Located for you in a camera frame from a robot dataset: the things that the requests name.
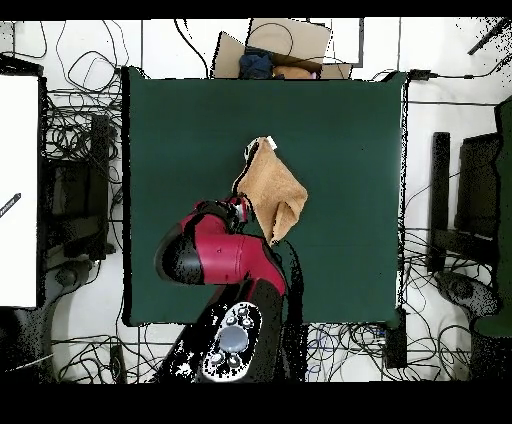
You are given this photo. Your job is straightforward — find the orange terry towel with tags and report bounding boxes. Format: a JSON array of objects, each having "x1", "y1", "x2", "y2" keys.
[{"x1": 231, "y1": 135, "x2": 309, "y2": 246}]

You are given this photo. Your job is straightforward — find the orange cloth in box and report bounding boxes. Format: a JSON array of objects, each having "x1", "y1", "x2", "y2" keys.
[{"x1": 272, "y1": 64, "x2": 313, "y2": 80}]

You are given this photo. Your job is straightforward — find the dark green table cloth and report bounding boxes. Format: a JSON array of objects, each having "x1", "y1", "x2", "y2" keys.
[{"x1": 121, "y1": 66, "x2": 408, "y2": 327}]

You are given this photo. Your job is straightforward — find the black chair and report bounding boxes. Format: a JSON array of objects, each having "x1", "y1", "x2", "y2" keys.
[{"x1": 427, "y1": 131, "x2": 501, "y2": 273}]

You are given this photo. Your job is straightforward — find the dark blue garment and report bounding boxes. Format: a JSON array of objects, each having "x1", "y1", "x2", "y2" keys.
[{"x1": 238, "y1": 47, "x2": 275, "y2": 80}]

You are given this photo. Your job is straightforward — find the brown cardboard box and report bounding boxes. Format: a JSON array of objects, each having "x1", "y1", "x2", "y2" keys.
[{"x1": 211, "y1": 17, "x2": 353, "y2": 80}]

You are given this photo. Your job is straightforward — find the black cable bundle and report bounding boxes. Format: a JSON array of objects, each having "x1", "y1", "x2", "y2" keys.
[
  {"x1": 303, "y1": 319, "x2": 473, "y2": 381},
  {"x1": 43, "y1": 19, "x2": 125, "y2": 185},
  {"x1": 399, "y1": 223, "x2": 499, "y2": 321}
]

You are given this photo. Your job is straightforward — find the black rectangular box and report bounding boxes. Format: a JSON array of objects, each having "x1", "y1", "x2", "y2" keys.
[{"x1": 384, "y1": 307, "x2": 408, "y2": 369}]

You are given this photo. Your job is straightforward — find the white board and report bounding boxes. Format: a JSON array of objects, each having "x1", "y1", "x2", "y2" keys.
[{"x1": 0, "y1": 74, "x2": 40, "y2": 308}]

